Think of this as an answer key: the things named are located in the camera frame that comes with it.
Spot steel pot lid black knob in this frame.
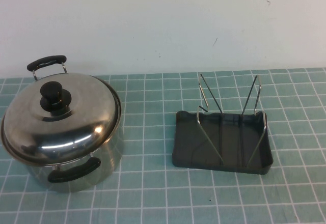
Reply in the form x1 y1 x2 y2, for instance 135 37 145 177
1 72 122 165

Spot green white-grid tablecloth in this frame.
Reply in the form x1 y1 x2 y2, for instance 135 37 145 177
0 67 326 224

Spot black tray wire lid rack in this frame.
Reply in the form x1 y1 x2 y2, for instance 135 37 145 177
172 72 275 176

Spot stainless steel pot black handles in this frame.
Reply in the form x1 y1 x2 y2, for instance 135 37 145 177
0 54 125 193

